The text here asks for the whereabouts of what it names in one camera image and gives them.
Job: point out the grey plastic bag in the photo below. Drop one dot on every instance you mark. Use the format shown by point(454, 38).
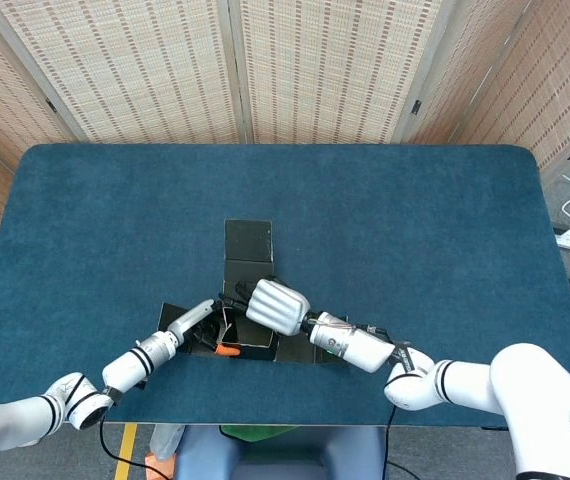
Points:
point(165, 440)

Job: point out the orange block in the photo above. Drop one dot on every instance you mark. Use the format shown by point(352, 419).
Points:
point(157, 470)

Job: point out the black foldable cardboard box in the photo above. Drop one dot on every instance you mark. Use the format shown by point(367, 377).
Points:
point(247, 240)

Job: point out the blue robot torso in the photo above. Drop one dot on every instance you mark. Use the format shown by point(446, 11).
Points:
point(275, 457)

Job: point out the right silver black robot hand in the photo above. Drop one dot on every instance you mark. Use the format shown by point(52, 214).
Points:
point(277, 307)

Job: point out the yellow floor tape strip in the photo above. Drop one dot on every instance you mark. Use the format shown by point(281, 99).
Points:
point(126, 445)

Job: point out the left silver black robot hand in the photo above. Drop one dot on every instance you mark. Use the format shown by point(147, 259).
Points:
point(187, 320)

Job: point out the black screen hinge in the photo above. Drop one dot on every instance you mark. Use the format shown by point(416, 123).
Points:
point(416, 106)
point(51, 105)

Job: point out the green cloth piece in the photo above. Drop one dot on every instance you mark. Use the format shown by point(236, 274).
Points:
point(255, 432)

